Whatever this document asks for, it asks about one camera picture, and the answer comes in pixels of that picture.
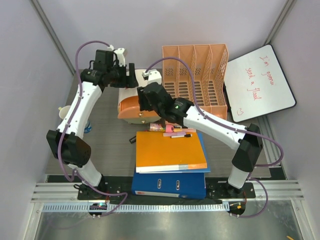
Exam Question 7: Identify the pink eraser marker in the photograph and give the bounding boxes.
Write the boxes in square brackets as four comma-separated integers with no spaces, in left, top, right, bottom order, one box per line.
[163,132,193,139]

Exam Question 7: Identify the black binder clip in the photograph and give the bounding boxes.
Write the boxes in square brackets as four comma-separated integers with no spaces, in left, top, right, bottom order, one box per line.
[129,136,137,144]

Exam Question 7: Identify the white arched drawer cabinet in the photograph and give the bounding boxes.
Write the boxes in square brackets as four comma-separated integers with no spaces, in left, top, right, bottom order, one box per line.
[117,69,161,124]

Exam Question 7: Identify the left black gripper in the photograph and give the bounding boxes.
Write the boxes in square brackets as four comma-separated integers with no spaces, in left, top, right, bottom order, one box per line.
[107,63,139,89]

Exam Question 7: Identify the blue ring binder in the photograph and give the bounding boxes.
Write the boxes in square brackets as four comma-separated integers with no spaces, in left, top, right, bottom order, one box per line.
[131,131,211,200]

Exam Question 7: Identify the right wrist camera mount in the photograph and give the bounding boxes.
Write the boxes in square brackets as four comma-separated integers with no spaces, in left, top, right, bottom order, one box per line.
[141,69,162,87]

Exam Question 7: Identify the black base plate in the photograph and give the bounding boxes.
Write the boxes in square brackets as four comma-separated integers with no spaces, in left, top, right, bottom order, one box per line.
[76,181,256,201]

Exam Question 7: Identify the perforated cable tray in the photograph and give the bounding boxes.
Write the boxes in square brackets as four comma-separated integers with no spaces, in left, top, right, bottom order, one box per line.
[42,202,230,213]

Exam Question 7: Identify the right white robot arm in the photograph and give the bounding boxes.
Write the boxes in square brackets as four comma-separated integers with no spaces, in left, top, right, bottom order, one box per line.
[137,82,263,198]

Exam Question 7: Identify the orange desk file organizer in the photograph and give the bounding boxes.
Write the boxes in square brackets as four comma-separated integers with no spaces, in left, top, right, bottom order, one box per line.
[162,44,229,120]

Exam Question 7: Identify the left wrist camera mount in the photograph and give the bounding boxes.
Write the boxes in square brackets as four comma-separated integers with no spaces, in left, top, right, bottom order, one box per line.
[107,45,127,67]

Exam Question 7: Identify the small blue-label bottle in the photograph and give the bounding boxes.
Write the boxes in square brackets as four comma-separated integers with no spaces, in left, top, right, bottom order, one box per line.
[84,120,92,134]

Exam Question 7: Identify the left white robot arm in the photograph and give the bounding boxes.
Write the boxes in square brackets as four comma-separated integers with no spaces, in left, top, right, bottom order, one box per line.
[46,63,138,200]

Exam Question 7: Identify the white dry-erase board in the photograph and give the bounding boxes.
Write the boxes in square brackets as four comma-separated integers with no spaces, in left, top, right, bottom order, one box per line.
[224,44,297,123]

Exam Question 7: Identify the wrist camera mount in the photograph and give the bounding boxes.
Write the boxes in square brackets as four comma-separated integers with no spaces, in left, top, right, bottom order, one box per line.
[107,45,127,67]
[141,69,162,87]

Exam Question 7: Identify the orange folder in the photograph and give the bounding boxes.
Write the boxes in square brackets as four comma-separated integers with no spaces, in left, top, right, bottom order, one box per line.
[135,131,211,174]

